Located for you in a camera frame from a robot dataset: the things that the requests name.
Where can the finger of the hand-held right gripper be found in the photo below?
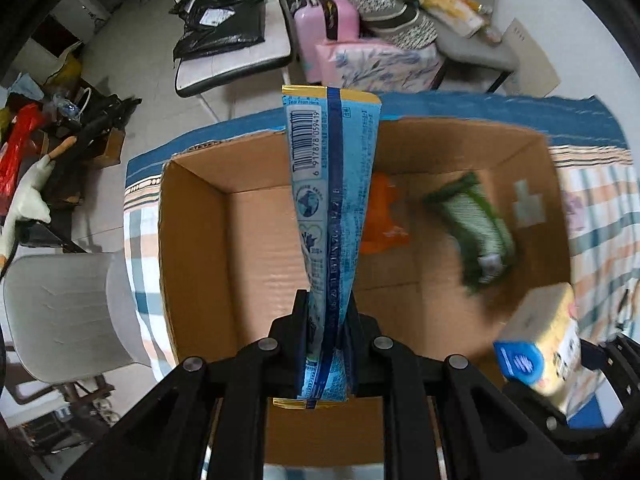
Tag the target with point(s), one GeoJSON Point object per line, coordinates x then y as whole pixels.
{"type": "Point", "coordinates": [517, 360]}
{"type": "Point", "coordinates": [612, 360]}

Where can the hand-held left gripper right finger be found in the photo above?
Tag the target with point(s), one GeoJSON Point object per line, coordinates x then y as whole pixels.
{"type": "Point", "coordinates": [351, 325]}

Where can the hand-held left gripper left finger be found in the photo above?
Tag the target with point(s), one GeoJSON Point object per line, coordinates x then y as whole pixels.
{"type": "Point", "coordinates": [300, 320]}

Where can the white yellow tissue pack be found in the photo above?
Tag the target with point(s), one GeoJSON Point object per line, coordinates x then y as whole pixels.
{"type": "Point", "coordinates": [550, 315]}

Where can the orange snack packet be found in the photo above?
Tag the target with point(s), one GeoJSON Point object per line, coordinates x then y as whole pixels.
{"type": "Point", "coordinates": [382, 220]}

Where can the blue snack packet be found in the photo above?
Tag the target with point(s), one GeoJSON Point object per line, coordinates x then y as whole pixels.
{"type": "Point", "coordinates": [327, 195]}

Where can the green snack packet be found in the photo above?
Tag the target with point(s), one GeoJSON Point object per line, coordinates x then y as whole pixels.
{"type": "Point", "coordinates": [475, 220]}

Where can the grey shell chair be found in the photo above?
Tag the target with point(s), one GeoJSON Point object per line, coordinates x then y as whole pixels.
{"type": "Point", "coordinates": [60, 310]}

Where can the small brown cardboard box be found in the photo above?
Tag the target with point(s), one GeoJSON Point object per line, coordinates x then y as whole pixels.
{"type": "Point", "coordinates": [111, 150]}

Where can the pink floral package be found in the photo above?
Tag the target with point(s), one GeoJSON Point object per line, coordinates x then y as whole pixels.
{"type": "Point", "coordinates": [380, 67]}

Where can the white cushioned chair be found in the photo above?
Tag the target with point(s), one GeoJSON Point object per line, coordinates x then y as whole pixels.
{"type": "Point", "coordinates": [227, 67]}

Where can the pink suitcase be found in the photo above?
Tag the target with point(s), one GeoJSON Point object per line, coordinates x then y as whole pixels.
{"type": "Point", "coordinates": [320, 25]}

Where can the white goose plush toy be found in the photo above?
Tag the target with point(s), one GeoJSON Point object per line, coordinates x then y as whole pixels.
{"type": "Point", "coordinates": [27, 200]}

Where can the beige cardboard sheet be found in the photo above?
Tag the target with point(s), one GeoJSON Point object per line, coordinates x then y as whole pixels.
{"type": "Point", "coordinates": [532, 60]}

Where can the grey chair with clothes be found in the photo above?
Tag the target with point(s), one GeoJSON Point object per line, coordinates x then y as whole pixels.
{"type": "Point", "coordinates": [475, 47]}

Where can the black plastic bag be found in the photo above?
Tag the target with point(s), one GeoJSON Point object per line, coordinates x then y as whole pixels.
{"type": "Point", "coordinates": [220, 20]}

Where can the patterned clothes pile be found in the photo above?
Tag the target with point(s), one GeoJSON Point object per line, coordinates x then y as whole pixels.
{"type": "Point", "coordinates": [395, 10]}

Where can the red plastic bag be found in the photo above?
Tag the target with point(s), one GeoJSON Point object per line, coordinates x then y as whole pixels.
{"type": "Point", "coordinates": [20, 145]}

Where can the yellow plastic bag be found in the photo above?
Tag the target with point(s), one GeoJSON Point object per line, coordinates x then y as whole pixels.
{"type": "Point", "coordinates": [67, 67]}

